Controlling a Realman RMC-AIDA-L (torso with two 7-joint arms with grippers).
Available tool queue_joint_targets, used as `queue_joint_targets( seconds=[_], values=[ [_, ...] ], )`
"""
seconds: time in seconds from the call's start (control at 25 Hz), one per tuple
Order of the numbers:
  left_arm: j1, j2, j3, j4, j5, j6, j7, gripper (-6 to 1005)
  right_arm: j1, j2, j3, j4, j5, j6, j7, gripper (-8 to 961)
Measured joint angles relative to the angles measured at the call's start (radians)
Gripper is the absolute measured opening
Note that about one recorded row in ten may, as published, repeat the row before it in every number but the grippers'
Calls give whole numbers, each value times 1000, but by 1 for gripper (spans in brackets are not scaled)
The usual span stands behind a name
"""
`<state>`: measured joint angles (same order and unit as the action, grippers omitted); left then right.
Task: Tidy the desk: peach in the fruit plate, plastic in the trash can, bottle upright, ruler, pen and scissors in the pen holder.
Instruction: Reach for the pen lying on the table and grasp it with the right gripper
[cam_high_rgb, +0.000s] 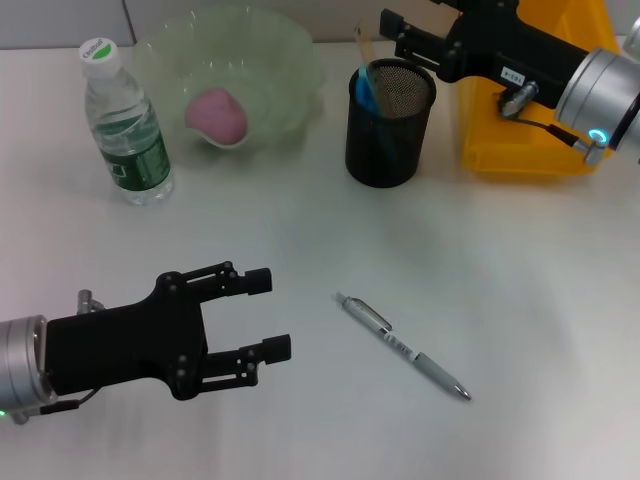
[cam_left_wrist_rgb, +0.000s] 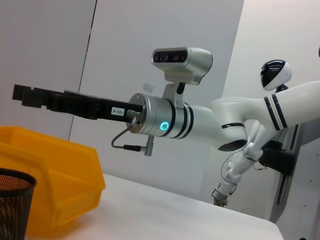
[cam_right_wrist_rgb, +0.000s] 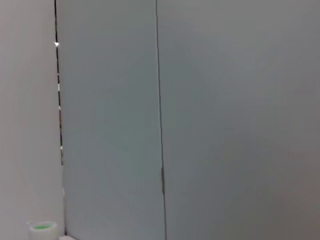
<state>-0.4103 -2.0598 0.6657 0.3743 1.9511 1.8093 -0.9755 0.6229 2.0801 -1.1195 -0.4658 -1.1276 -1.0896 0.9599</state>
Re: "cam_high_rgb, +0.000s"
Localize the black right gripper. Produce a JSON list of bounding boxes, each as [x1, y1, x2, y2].
[[377, 0, 591, 110]]

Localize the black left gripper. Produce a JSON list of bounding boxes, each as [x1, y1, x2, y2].
[[44, 259, 293, 402]]

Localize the transparent plastic ruler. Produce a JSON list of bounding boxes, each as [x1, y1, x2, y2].
[[352, 19, 401, 120]]

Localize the blue scissors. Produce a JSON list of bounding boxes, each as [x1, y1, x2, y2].
[[353, 64, 387, 120]]

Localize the silver ballpoint pen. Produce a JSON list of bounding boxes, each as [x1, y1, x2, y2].
[[331, 291, 473, 402]]

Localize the clear water bottle green label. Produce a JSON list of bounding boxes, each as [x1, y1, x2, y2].
[[78, 36, 178, 208]]

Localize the black mesh pen holder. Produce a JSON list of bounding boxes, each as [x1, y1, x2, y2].
[[345, 57, 438, 190]]

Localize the green translucent fruit bowl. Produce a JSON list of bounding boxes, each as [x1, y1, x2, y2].
[[130, 5, 328, 154]]

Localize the yellow plastic bin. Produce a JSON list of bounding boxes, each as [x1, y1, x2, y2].
[[458, 0, 631, 177]]

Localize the right arm connector cable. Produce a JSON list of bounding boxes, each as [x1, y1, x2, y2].
[[496, 78, 615, 169]]

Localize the arm connector cable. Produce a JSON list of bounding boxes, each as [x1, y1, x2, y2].
[[496, 78, 615, 169], [11, 287, 105, 427]]

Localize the left arm connector cable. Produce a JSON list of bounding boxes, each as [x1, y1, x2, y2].
[[11, 287, 105, 427]]

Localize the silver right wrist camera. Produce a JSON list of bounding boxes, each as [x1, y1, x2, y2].
[[621, 13, 640, 64]]

